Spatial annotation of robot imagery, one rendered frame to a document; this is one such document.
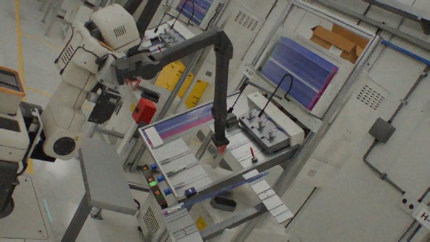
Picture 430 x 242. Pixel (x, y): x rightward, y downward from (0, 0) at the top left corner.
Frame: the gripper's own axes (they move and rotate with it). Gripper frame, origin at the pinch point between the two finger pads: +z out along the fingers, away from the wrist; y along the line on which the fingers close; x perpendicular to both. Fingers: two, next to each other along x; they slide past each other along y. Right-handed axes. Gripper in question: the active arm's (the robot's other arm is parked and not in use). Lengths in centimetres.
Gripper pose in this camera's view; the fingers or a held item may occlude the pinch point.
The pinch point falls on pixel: (220, 151)
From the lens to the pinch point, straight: 217.5
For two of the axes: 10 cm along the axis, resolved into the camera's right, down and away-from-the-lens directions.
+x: -9.0, 2.8, -3.3
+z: 0.5, 8.3, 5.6
